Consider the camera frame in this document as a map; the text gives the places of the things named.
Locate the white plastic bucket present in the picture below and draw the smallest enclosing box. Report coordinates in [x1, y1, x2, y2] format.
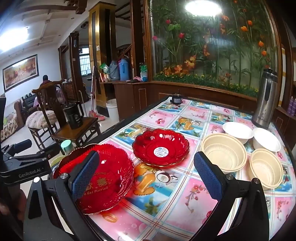
[106, 99, 119, 123]

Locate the patterned sofa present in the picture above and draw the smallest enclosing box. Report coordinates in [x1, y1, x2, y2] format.
[0, 100, 25, 142]

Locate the flower garden wall mural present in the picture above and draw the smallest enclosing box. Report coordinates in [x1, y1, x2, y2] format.
[148, 0, 279, 95]

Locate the bottle with teal lid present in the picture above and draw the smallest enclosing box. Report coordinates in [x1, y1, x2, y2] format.
[60, 139, 75, 155]

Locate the blue thermos flask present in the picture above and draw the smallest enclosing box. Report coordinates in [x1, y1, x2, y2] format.
[119, 58, 129, 81]

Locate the framed landscape painting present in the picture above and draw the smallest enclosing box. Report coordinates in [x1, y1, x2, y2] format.
[2, 54, 38, 93]

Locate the red plate with gold lettering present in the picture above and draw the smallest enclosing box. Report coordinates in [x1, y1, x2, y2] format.
[54, 143, 135, 215]

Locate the wooden chair with carved back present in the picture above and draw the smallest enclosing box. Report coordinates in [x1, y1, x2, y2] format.
[32, 79, 102, 156]

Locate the black bag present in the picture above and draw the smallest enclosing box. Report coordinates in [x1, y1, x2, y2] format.
[63, 102, 85, 130]

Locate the small beige plastic bowl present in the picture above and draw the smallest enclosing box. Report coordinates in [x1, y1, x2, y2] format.
[249, 148, 284, 190]

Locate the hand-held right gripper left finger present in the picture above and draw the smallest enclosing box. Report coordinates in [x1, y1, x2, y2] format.
[23, 150, 100, 241]

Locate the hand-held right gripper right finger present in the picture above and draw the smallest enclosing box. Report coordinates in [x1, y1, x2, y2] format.
[190, 152, 276, 241]

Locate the small black pot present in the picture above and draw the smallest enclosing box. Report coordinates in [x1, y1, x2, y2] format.
[170, 93, 183, 104]

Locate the printed fruit and flower tablecloth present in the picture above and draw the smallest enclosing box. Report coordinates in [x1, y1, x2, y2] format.
[89, 96, 296, 241]

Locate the grey-blue thermos flask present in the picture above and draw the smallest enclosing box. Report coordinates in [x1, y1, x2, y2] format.
[109, 61, 120, 81]

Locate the red plate with white sticker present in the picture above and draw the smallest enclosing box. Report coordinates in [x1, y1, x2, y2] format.
[132, 128, 190, 167]

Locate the golden wooden pillar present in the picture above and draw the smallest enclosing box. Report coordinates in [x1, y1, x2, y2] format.
[88, 2, 116, 117]

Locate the barred window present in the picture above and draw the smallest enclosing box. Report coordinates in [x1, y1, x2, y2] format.
[79, 47, 90, 76]

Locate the wooden chair with striped cushion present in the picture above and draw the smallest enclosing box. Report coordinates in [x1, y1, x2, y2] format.
[28, 125, 58, 151]

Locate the white bucket with green contents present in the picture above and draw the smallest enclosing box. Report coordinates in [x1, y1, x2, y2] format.
[50, 155, 68, 168]

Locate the mop with red head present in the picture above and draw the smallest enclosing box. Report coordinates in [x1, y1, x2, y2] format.
[89, 66, 104, 122]

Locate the striped seat cushion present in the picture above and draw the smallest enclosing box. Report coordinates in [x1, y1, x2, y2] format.
[25, 110, 58, 129]

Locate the ceiling light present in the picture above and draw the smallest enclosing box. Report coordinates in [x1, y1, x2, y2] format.
[0, 27, 28, 47]

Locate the white paper bowl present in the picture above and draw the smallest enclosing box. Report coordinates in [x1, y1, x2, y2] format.
[222, 122, 253, 145]
[253, 127, 281, 153]

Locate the large beige plastic bowl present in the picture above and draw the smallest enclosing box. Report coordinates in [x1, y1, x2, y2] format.
[201, 133, 247, 174]

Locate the green and blue plastic pack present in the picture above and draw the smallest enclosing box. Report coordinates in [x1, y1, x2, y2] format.
[139, 64, 148, 82]

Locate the stainless steel thermos jug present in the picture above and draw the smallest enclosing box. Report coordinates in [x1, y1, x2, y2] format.
[251, 68, 278, 130]

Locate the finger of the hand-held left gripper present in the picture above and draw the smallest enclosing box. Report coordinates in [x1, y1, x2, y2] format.
[14, 148, 55, 163]
[2, 139, 32, 158]

